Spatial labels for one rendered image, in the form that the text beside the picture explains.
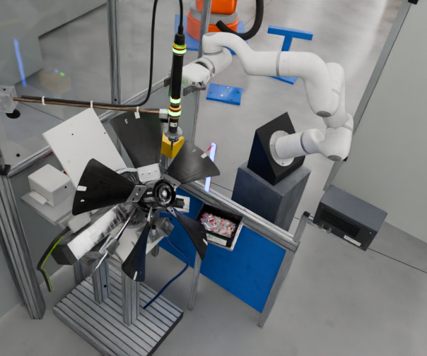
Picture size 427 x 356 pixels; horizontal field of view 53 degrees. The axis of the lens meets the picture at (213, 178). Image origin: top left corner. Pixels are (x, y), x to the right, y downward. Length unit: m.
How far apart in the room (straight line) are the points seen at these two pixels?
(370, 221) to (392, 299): 1.51
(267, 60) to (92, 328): 1.82
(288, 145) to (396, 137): 1.31
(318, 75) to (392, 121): 1.73
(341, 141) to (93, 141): 1.09
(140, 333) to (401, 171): 2.17
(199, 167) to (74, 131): 0.55
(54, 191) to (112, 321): 0.94
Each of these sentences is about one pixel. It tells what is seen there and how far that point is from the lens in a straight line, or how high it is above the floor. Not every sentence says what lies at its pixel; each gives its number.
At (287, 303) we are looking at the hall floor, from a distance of 2.98.
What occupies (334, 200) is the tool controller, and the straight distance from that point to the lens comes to 1.87.
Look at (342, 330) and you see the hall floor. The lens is 3.02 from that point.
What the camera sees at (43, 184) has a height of 0.97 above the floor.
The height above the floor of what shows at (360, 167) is 0.39.
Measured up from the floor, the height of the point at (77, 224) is 1.14.
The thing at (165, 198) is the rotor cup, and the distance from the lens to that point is 1.74.
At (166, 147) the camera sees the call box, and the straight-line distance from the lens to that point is 2.23.
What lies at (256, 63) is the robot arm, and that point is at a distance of 1.62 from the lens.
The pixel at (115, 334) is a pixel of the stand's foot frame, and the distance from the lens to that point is 2.66.
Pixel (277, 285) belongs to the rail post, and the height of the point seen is 0.48.
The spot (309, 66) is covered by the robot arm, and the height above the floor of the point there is 1.77.
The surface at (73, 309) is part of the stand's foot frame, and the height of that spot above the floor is 0.08.
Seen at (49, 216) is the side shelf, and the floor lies 0.86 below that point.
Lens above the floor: 2.47
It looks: 43 degrees down
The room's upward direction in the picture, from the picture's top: 10 degrees clockwise
